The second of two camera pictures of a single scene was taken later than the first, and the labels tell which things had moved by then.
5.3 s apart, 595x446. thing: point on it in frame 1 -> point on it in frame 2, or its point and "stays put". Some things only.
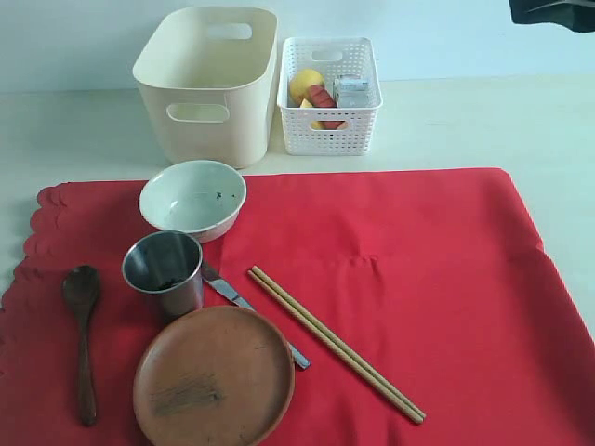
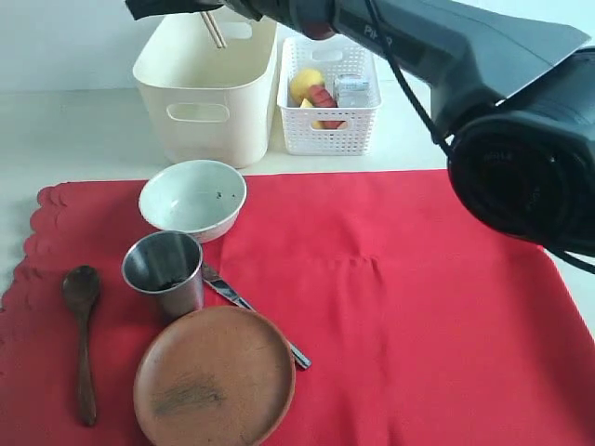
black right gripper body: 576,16 -> 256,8
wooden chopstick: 306,323 -> 211,30
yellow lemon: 300,82 stays put
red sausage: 320,98 stays put
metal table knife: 221,285 stays put
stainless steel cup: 168,266 stays put
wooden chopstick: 286,296 -> 217,29
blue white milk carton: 353,91 stays put
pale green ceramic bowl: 198,197 stays put
